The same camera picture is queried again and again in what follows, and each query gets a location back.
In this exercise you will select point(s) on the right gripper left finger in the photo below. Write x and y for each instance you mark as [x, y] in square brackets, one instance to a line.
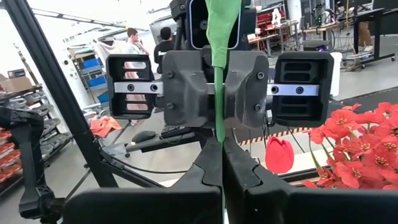
[155, 205]

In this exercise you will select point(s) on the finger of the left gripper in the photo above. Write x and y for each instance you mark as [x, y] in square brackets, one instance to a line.
[186, 105]
[245, 105]

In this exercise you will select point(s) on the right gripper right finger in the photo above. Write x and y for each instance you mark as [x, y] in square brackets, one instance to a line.
[280, 208]

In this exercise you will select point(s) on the red artificial tulip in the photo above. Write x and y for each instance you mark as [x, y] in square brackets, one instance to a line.
[219, 102]
[280, 155]

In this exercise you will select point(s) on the red artificial flower bunch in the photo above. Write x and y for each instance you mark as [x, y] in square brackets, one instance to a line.
[376, 161]
[342, 119]
[385, 109]

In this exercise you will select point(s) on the black jointed mount arm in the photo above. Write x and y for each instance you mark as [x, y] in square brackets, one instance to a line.
[21, 140]

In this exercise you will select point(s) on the black keyboard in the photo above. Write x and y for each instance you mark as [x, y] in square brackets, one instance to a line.
[170, 130]

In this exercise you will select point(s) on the black computer mouse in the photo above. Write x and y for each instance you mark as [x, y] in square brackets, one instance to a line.
[143, 136]

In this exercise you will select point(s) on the person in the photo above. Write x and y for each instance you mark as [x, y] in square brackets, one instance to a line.
[365, 35]
[133, 46]
[164, 46]

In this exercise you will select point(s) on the black mat with striped edge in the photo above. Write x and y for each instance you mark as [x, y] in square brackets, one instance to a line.
[373, 96]

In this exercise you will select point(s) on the wooden work table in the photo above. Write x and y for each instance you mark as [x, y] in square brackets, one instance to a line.
[311, 29]

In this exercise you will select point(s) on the orange cloth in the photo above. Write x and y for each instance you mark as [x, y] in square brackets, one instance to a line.
[104, 126]

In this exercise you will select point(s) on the shelf with blue bins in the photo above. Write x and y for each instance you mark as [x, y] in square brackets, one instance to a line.
[90, 74]

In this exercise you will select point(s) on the black standing desk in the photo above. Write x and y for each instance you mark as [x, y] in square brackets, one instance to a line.
[377, 18]

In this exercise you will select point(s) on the shelf rack with bins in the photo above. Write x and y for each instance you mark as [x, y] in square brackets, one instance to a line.
[31, 124]

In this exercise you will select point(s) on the cardboard box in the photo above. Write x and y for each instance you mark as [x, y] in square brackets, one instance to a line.
[15, 82]

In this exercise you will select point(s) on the black metal table frame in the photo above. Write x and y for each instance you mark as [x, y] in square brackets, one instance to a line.
[48, 68]

